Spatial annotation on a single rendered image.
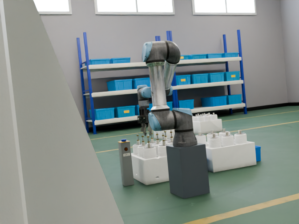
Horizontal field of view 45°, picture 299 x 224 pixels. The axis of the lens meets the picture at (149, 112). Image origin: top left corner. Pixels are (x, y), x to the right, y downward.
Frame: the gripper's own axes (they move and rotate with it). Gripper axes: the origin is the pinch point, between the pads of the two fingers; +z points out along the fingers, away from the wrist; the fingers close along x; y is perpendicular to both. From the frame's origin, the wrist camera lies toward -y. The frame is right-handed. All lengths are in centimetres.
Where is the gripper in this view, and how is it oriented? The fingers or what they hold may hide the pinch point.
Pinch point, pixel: (148, 134)
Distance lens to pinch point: 263.8
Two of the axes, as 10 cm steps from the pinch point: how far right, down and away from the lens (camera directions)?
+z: 1.0, 9.9, 0.4
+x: 8.8, -0.6, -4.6
